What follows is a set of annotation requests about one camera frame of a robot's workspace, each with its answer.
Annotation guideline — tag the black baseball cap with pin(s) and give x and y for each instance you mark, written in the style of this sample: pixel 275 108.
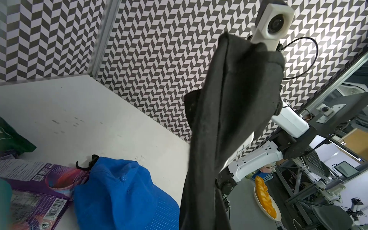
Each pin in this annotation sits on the black baseball cap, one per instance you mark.
pixel 240 95

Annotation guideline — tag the blue baseball cap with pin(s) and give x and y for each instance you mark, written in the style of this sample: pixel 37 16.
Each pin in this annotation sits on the blue baseball cap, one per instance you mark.
pixel 120 195

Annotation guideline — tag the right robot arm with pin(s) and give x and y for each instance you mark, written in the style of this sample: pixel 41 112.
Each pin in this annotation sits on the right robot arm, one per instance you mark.
pixel 294 138

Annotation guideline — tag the plate of orange food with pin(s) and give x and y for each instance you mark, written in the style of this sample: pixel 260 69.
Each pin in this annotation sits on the plate of orange food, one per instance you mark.
pixel 265 201

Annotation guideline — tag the purple snack packet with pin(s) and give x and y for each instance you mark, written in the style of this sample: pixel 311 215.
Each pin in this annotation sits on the purple snack packet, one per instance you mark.
pixel 41 192

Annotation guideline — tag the green crisps bag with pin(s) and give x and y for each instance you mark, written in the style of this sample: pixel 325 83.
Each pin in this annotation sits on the green crisps bag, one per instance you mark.
pixel 12 142

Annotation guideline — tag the teal plastic basket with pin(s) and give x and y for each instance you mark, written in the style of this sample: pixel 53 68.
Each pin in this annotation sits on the teal plastic basket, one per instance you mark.
pixel 6 195

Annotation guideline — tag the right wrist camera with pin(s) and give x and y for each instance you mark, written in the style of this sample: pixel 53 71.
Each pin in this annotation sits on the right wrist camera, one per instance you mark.
pixel 273 21

